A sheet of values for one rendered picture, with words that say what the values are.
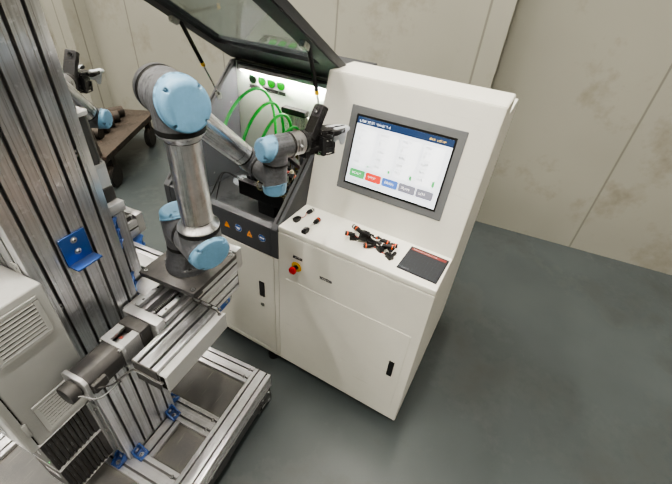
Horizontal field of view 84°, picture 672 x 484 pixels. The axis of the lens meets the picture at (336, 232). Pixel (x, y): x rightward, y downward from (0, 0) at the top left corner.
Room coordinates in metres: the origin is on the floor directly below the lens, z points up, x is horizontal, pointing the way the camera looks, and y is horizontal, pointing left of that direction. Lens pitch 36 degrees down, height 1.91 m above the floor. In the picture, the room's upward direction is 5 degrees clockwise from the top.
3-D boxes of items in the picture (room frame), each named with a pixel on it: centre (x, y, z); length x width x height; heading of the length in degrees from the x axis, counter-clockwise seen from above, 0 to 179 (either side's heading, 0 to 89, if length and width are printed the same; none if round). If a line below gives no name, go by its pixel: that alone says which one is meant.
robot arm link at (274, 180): (1.05, 0.22, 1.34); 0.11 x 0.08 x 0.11; 46
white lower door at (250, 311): (1.44, 0.56, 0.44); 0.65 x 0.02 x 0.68; 64
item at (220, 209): (1.46, 0.55, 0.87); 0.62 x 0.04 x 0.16; 64
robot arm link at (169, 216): (0.94, 0.48, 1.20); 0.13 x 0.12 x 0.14; 46
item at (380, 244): (1.21, -0.15, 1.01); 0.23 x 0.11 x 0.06; 64
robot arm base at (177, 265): (0.94, 0.49, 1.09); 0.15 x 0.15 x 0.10
